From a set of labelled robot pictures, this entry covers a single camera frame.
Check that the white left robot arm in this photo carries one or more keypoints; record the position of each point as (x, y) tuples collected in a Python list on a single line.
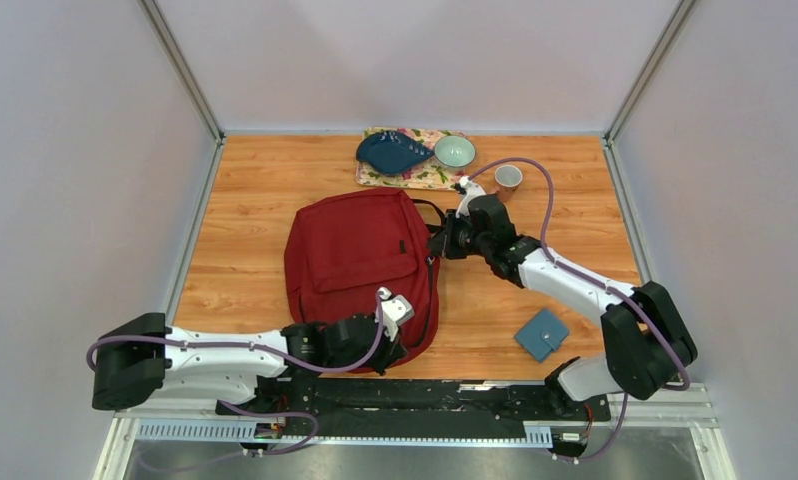
[(147, 360)]

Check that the blue leather wallet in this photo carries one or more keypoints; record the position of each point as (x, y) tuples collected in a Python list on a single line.
[(542, 335)]

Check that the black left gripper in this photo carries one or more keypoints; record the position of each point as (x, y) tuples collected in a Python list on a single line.
[(392, 352)]

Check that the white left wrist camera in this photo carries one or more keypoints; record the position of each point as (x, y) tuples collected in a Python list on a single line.
[(394, 308)]

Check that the pink patterned mug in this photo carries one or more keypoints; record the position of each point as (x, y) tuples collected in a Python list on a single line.
[(508, 179)]

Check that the pale green ceramic bowl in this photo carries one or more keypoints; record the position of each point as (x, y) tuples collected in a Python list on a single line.
[(455, 151)]

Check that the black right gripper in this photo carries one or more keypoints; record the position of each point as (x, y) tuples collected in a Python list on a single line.
[(444, 244)]

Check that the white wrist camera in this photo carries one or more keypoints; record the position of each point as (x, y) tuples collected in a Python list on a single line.
[(394, 308), (467, 190)]

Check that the red student backpack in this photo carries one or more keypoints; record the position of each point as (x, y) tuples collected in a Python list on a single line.
[(342, 248)]

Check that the dark blue leaf plate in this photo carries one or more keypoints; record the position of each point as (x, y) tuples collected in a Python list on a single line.
[(391, 152)]

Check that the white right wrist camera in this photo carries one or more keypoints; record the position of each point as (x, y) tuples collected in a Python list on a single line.
[(467, 190)]

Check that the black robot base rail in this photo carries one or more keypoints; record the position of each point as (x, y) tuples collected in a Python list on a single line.
[(419, 410)]

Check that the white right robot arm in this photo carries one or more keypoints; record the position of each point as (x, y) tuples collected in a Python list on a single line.
[(647, 346)]

